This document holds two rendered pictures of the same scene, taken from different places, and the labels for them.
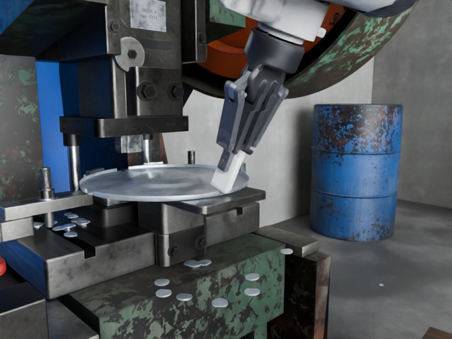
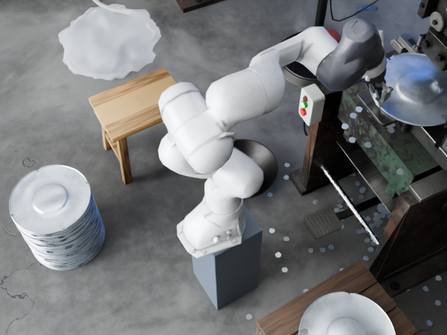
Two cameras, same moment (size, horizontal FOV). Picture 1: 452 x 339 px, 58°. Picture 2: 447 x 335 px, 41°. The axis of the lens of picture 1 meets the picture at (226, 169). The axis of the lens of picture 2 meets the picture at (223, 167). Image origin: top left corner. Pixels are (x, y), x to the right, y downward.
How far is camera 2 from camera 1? 1.83 m
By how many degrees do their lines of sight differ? 92
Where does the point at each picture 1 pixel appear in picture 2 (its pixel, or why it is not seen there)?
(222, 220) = (426, 136)
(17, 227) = (396, 46)
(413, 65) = not seen: outside the picture
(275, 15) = not seen: hidden behind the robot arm
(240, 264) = (389, 147)
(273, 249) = (406, 167)
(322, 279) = (400, 206)
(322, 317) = (396, 221)
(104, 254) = not seen: hidden behind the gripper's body
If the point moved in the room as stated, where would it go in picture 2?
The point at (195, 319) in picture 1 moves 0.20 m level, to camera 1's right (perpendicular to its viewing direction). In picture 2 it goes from (366, 135) to (354, 184)
